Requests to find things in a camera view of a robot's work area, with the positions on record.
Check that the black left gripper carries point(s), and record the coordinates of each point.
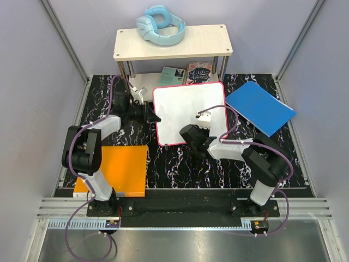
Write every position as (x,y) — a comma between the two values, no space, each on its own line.
(151,116)

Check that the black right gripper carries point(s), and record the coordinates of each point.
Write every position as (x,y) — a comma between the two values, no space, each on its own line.
(206,130)

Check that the pink-framed whiteboard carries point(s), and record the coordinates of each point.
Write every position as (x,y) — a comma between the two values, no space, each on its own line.
(177,106)

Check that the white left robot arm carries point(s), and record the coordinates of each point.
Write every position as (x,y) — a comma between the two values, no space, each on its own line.
(82,153)

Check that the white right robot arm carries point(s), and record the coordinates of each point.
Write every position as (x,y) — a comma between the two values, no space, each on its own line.
(268,162)

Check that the teal book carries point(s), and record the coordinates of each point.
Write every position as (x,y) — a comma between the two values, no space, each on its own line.
(171,76)

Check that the black marble pattern mat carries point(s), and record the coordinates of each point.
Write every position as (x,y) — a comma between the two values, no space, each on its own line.
(175,168)

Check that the little women book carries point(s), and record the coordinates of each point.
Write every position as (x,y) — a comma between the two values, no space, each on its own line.
(199,73)

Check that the orange folder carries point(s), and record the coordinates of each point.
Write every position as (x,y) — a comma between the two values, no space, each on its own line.
(122,171)

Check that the blue folder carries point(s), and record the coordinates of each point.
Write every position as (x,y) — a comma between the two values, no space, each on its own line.
(260,108)

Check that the light blue headphones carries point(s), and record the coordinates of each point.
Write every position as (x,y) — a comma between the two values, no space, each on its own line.
(158,17)

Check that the white two-tier shelf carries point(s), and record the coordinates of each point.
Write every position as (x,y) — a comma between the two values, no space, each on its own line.
(199,41)

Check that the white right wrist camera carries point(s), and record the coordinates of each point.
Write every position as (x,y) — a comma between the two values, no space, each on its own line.
(204,120)

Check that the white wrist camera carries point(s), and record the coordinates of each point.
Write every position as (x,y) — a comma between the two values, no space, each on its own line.
(138,94)
(204,120)

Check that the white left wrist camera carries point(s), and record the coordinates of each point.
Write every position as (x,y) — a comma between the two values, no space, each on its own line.
(138,94)

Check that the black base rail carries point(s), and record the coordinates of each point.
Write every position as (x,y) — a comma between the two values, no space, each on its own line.
(129,207)

